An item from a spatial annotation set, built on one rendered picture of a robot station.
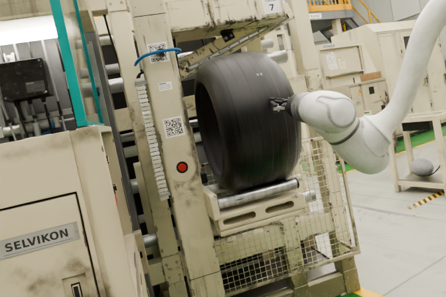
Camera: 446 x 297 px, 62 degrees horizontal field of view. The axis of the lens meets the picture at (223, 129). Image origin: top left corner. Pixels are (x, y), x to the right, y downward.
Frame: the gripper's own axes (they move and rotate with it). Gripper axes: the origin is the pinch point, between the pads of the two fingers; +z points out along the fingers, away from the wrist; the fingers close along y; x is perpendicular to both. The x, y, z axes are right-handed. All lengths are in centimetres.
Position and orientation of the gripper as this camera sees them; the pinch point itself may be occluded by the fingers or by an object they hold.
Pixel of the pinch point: (275, 102)
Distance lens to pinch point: 130.7
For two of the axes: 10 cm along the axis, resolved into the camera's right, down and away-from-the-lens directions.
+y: -9.5, 2.1, -2.4
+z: -2.7, -1.4, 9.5
